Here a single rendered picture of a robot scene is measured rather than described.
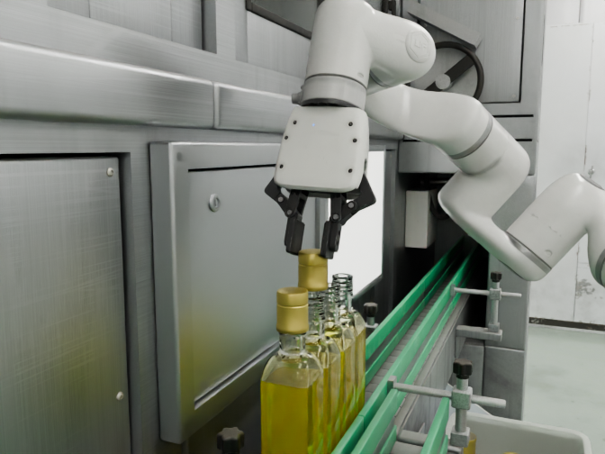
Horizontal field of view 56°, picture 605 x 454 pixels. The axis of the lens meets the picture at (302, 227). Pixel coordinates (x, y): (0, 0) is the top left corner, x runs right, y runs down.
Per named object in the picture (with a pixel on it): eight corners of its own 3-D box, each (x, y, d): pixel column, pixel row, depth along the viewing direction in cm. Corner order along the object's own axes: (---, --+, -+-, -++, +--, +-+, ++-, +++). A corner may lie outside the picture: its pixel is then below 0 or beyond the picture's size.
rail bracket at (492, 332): (449, 350, 150) (453, 267, 147) (518, 359, 143) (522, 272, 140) (446, 357, 145) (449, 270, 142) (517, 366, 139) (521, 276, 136)
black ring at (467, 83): (406, 122, 164) (408, 46, 161) (483, 122, 156) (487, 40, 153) (402, 122, 160) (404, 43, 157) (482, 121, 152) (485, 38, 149)
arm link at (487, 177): (540, 137, 71) (458, 227, 73) (616, 221, 81) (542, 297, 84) (470, 103, 85) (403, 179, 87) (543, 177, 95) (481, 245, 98)
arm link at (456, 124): (482, 155, 77) (381, 56, 66) (411, 165, 87) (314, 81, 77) (500, 104, 80) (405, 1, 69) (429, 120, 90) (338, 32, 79)
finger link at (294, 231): (274, 192, 66) (265, 249, 65) (300, 195, 65) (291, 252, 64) (284, 198, 69) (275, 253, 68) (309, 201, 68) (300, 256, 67)
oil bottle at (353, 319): (329, 441, 85) (329, 302, 82) (365, 449, 83) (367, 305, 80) (315, 460, 80) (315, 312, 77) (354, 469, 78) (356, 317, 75)
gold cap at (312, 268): (304, 283, 69) (304, 247, 68) (332, 286, 68) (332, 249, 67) (293, 289, 66) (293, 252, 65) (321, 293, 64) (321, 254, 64)
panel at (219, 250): (372, 277, 148) (374, 144, 143) (383, 278, 147) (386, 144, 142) (158, 440, 65) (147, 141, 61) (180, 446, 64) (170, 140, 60)
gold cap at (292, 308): (287, 337, 59) (287, 295, 59) (269, 328, 62) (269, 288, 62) (315, 331, 61) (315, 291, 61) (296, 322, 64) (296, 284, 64)
